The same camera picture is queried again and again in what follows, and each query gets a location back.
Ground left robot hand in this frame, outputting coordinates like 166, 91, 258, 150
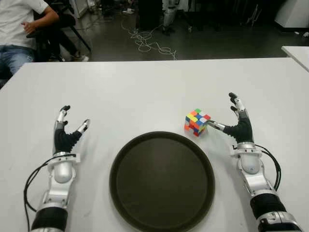
53, 104, 91, 155

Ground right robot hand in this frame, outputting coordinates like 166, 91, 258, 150
207, 92, 255, 145

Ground multicoloured Rubik's cube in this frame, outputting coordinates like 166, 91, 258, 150
184, 108, 211, 138

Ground dark round plate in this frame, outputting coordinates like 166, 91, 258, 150
109, 130, 216, 232

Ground dark trouser leg with sneaker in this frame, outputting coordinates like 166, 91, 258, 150
56, 26, 90, 62

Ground white side table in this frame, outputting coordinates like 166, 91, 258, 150
281, 45, 309, 73

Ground black office chair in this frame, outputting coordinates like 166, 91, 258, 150
26, 9, 92, 62

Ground metal folding stand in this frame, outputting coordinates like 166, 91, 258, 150
245, 0, 264, 29

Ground white cabinet black base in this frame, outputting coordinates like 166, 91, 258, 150
275, 0, 309, 32

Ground seated person white shirt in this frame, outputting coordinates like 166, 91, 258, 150
0, 0, 60, 75

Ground white framed cabinet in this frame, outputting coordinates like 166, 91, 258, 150
70, 0, 89, 19

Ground grey humanoid robot legs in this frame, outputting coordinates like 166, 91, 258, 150
161, 0, 181, 34

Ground tall black cabinet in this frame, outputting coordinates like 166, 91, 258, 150
136, 0, 165, 31

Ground right arm black cables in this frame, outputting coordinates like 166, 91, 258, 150
255, 144, 282, 191

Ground arm black cables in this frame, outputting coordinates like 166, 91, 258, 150
255, 144, 282, 191
23, 156, 60, 232

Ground left arm black cables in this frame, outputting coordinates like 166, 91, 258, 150
23, 156, 60, 232

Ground tangled white floor cable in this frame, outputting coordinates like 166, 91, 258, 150
120, 16, 177, 60

